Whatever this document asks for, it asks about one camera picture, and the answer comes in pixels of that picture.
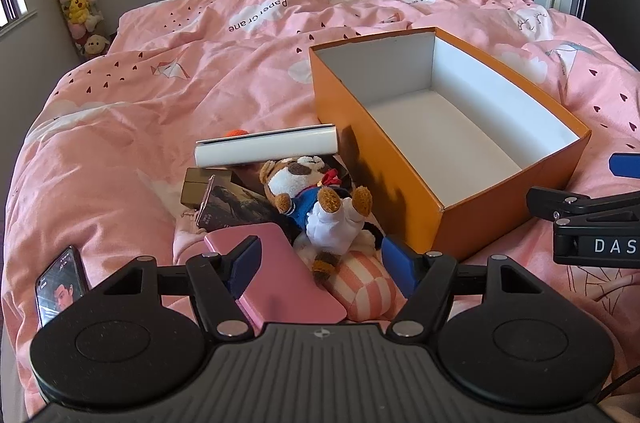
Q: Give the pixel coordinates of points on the brown dog plush keychain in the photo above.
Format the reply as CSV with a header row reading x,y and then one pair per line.
x,y
310,192

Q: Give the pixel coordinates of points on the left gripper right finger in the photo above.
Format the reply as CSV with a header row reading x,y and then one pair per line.
x,y
425,280

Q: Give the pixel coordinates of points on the orange cardboard box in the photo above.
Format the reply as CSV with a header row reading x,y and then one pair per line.
x,y
447,138

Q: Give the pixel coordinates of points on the pink patterned duvet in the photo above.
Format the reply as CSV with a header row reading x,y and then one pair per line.
x,y
102,165

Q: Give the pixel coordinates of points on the pink pouch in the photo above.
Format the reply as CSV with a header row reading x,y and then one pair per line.
x,y
282,289

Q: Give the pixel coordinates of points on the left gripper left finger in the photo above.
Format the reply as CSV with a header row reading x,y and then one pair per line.
x,y
216,284

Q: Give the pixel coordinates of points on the pink striped panda plush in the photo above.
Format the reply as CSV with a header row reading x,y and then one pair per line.
x,y
362,285

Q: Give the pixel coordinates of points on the crochet orange strawberry toy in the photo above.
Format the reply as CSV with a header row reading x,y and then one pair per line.
x,y
236,133

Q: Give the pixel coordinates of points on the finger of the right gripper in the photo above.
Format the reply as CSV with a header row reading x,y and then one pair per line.
x,y
626,165
551,205

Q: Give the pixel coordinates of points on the illustrated picture book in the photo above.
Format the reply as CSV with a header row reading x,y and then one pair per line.
x,y
227,204

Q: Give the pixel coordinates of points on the brown cardboard box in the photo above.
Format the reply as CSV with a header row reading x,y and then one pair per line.
x,y
195,183

